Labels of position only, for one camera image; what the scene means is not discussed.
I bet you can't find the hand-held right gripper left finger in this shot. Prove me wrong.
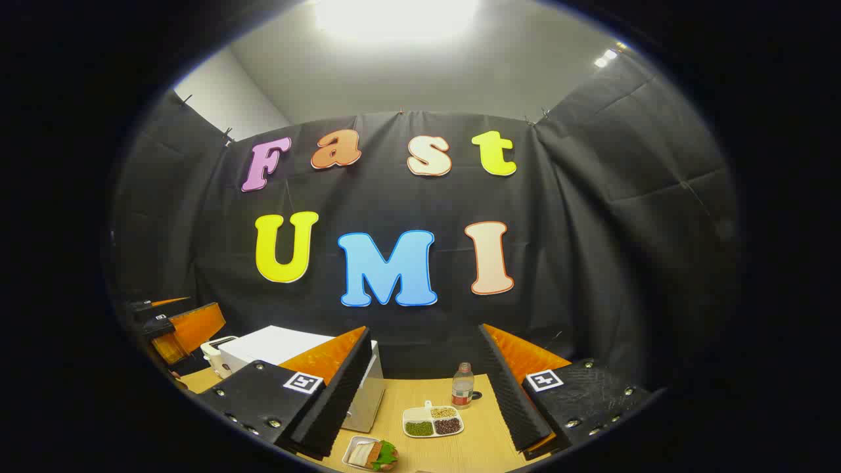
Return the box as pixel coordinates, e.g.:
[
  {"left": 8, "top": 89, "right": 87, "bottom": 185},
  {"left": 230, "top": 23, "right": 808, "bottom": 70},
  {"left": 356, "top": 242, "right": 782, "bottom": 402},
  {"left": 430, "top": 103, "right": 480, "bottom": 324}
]
[{"left": 196, "top": 326, "right": 374, "bottom": 461}]

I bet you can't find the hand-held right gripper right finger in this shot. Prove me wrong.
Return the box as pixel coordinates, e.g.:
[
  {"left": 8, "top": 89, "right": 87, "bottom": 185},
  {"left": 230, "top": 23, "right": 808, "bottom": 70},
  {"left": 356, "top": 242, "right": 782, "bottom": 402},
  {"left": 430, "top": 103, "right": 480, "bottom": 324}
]
[{"left": 478, "top": 323, "right": 652, "bottom": 459}]

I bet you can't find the bread and lettuce sandwich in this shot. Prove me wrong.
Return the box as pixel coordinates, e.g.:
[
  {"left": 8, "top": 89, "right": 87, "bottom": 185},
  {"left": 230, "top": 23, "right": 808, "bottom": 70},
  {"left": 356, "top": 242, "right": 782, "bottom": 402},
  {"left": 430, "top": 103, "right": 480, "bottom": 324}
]
[{"left": 348, "top": 440, "right": 399, "bottom": 472}]

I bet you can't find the white microwave oven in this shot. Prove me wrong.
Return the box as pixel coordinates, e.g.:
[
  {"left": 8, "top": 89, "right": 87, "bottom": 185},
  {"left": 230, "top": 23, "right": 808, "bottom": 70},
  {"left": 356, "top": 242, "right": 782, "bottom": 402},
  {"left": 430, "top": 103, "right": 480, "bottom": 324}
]
[{"left": 219, "top": 325, "right": 387, "bottom": 434}]

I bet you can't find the white toaster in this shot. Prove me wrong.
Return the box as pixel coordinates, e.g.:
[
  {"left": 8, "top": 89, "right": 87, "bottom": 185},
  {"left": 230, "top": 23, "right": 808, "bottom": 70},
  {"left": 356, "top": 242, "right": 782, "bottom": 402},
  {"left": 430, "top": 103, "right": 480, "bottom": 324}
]
[{"left": 200, "top": 336, "right": 239, "bottom": 380}]

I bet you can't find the white rectangular tray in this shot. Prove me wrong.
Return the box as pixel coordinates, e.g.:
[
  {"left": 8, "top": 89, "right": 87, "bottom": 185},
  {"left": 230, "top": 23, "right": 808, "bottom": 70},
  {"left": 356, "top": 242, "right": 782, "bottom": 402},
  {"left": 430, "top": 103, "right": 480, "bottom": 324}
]
[{"left": 342, "top": 436, "right": 399, "bottom": 473}]

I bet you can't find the clear plastic bottle red label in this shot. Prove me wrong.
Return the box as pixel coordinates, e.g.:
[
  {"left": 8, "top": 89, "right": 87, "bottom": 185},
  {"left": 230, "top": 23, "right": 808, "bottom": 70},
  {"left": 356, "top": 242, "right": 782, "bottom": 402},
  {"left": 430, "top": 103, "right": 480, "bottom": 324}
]
[{"left": 451, "top": 362, "right": 475, "bottom": 410}]

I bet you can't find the white divided dish of beans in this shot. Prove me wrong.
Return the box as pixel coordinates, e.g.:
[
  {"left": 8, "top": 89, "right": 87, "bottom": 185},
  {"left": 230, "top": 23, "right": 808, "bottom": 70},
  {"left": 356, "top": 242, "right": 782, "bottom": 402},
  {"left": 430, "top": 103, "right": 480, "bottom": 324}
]
[{"left": 401, "top": 400, "right": 465, "bottom": 439}]

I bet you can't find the black backdrop cloth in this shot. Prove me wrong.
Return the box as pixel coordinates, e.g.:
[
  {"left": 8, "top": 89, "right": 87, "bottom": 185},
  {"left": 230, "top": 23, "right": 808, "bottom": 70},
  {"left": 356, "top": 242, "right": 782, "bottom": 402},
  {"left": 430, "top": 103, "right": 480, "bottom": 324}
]
[{"left": 108, "top": 53, "right": 743, "bottom": 395}]

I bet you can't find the large ceiling light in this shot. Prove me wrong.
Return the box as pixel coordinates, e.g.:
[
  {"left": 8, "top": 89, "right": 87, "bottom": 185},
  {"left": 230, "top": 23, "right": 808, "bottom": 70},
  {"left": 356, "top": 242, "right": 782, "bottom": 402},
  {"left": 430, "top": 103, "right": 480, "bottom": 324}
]
[{"left": 314, "top": 0, "right": 482, "bottom": 41}]

